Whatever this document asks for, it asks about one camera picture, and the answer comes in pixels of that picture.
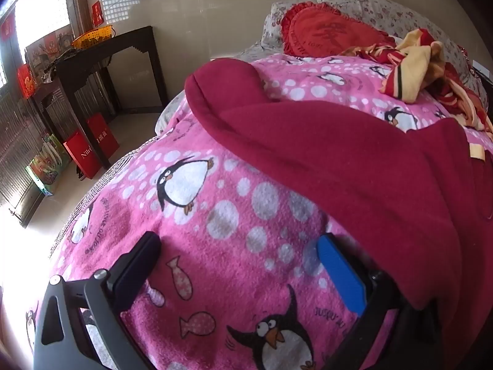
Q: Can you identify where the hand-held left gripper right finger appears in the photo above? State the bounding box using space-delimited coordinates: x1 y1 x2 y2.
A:
316 233 440 370

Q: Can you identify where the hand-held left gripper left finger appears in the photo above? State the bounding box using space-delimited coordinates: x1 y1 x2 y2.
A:
33 231 162 370

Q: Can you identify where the dark red fleece garment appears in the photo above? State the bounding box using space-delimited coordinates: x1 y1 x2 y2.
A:
185 60 493 370

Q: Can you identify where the pink penguin print blanket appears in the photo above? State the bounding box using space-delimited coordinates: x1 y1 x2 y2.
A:
23 52 493 370

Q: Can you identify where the red gift bag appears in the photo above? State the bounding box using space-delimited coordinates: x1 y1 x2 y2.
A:
63 130 103 180
87 113 119 158

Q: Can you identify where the green printed shopping bag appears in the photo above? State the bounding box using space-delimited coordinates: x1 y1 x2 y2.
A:
26 134 72 197

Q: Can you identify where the metal grille door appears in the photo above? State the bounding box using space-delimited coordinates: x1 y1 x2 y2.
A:
0 81 52 228

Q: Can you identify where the red paper window decoration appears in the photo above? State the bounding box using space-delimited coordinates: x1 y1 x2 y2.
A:
16 64 37 99

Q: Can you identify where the red and yellow striped cloth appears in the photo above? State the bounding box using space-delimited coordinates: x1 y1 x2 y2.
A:
339 29 493 132

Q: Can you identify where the dark wooden side table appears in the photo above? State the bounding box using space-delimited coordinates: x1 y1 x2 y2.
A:
29 26 168 170

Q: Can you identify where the orange plastic basket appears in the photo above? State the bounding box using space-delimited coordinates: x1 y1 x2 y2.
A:
71 24 116 49

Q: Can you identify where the dark wooden headboard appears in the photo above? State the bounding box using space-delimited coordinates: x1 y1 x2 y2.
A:
472 62 493 124

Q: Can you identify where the red heart-shaped frilled cushion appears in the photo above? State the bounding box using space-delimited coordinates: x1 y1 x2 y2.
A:
280 2 397 58

